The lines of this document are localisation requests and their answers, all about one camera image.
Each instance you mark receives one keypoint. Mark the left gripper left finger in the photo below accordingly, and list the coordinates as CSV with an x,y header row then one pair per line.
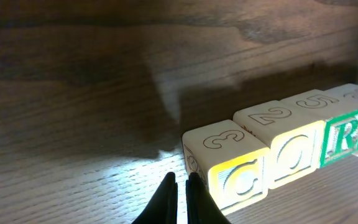
x,y
162,207

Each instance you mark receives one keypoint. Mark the yellow O block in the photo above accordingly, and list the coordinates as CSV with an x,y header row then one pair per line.
x,y
293,136

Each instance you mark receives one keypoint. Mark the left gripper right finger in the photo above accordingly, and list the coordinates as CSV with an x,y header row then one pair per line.
x,y
201,208

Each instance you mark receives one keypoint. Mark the green R block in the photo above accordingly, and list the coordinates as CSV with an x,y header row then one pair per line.
x,y
340,137

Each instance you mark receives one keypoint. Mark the yellow C block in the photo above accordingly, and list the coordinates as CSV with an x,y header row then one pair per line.
x,y
231,163

